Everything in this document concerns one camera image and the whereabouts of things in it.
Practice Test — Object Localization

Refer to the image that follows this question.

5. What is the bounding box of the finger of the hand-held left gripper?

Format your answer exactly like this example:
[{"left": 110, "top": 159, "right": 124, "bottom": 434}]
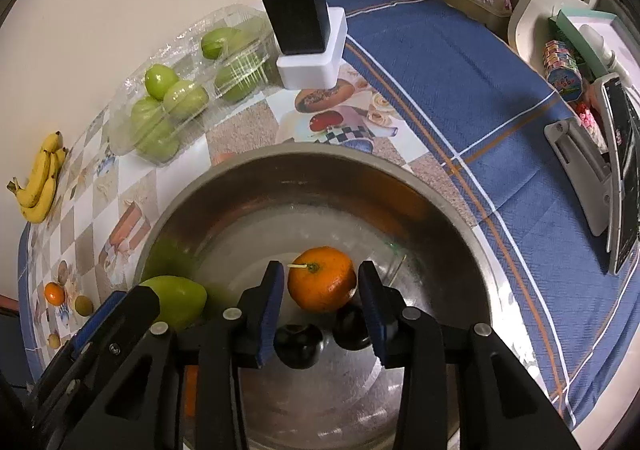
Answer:
[
  {"left": 27, "top": 329, "right": 151, "bottom": 431},
  {"left": 70, "top": 286, "right": 162, "bottom": 356}
]

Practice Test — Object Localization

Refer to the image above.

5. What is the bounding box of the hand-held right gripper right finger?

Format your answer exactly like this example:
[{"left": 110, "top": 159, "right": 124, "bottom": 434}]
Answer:
[{"left": 357, "top": 260, "right": 581, "bottom": 450}]

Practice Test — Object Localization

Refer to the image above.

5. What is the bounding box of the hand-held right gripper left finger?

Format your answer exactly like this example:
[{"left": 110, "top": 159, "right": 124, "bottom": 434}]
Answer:
[{"left": 59, "top": 260, "right": 286, "bottom": 450}]

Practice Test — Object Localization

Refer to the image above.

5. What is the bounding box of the dark plum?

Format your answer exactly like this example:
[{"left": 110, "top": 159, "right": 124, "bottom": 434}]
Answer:
[
  {"left": 332, "top": 304, "right": 373, "bottom": 352},
  {"left": 274, "top": 324, "right": 324, "bottom": 370}
]

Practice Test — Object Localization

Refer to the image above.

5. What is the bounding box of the green mango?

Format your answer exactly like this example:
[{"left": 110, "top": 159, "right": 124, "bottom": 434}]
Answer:
[{"left": 139, "top": 275, "right": 208, "bottom": 331}]

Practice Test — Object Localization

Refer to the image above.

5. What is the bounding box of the orange with stem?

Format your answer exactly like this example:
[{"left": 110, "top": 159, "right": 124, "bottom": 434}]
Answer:
[{"left": 287, "top": 246, "right": 357, "bottom": 313}]

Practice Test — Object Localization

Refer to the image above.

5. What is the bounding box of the steel basin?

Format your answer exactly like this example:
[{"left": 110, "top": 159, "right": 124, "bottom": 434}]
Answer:
[{"left": 134, "top": 143, "right": 538, "bottom": 450}]

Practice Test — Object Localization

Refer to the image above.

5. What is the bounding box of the heap of small green fruits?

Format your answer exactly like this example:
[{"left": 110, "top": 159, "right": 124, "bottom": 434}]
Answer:
[{"left": 129, "top": 26, "right": 273, "bottom": 162}]

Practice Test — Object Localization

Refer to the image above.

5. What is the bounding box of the yellow banana bunch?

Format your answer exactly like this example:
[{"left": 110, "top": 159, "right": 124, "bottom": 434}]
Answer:
[{"left": 6, "top": 131, "right": 68, "bottom": 224}]

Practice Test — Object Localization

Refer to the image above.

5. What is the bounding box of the white charger base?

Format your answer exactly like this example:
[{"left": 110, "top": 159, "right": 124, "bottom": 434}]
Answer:
[{"left": 275, "top": 6, "right": 348, "bottom": 91}]

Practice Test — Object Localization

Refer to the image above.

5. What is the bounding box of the clear plastic clamshell box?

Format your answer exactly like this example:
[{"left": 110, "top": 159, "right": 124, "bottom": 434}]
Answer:
[{"left": 102, "top": 3, "right": 283, "bottom": 168}]

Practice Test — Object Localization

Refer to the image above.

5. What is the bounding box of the blue striped cloth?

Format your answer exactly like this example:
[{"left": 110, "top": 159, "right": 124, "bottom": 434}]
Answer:
[{"left": 17, "top": 0, "right": 640, "bottom": 431}]

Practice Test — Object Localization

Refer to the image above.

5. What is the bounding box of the grey phone stand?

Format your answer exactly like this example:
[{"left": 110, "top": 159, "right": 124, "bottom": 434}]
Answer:
[{"left": 544, "top": 117, "right": 613, "bottom": 237}]

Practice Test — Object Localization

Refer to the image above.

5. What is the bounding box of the pink white packet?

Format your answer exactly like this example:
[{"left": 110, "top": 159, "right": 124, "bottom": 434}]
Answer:
[{"left": 575, "top": 103, "right": 608, "bottom": 151}]

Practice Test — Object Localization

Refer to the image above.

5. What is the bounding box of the black power adapter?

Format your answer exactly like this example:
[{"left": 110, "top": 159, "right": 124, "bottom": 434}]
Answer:
[{"left": 262, "top": 0, "right": 332, "bottom": 56}]

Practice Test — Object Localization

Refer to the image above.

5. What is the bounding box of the colourful round tin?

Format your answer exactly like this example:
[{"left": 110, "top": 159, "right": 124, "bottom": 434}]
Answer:
[{"left": 544, "top": 40, "right": 585, "bottom": 104}]

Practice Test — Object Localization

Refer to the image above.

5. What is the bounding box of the white plastic chair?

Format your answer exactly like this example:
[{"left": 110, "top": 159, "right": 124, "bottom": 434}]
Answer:
[{"left": 507, "top": 0, "right": 640, "bottom": 96}]

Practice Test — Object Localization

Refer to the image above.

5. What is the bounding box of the mint green box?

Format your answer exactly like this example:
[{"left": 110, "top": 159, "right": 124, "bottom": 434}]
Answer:
[{"left": 549, "top": 8, "right": 623, "bottom": 76}]

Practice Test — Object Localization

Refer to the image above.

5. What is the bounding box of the white bottle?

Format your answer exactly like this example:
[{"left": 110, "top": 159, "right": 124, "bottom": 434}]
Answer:
[{"left": 577, "top": 24, "right": 631, "bottom": 81}]

